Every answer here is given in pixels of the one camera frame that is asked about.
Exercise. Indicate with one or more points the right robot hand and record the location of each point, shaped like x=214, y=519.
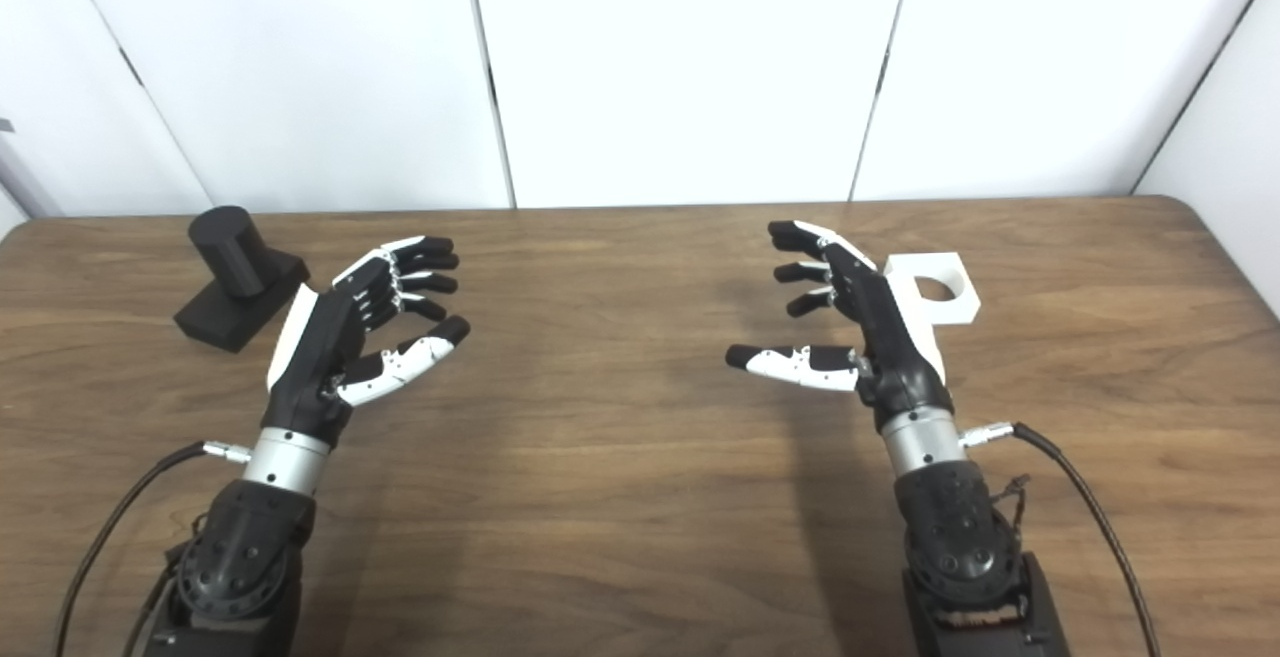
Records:
x=890, y=337

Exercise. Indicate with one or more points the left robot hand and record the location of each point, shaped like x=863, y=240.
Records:
x=315, y=357

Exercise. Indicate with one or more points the white square piece with hole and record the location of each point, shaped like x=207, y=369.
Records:
x=955, y=309

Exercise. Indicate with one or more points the black peg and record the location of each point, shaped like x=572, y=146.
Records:
x=235, y=257

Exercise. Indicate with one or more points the gray wall corner post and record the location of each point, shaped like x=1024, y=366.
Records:
x=20, y=172

